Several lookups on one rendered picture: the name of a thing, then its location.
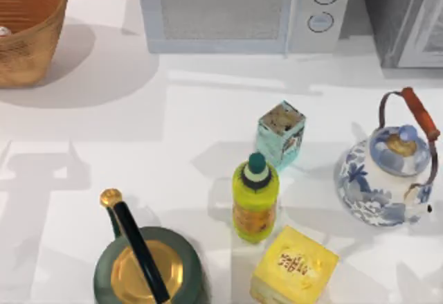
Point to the light blue carton box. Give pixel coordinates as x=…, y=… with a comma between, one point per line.
x=281, y=134

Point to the yellow green bottle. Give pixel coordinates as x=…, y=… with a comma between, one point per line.
x=255, y=200

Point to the pale microwave oven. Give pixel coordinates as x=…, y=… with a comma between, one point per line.
x=221, y=9

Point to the dark green gold kettle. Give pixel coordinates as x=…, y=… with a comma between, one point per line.
x=145, y=266

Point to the yellow box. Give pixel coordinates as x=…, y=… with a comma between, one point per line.
x=292, y=269

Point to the blue and white teapot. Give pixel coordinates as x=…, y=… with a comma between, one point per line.
x=384, y=176

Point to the woven brown basket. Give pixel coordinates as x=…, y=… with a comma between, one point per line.
x=24, y=41

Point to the small white ball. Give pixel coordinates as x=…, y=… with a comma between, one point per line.
x=3, y=31

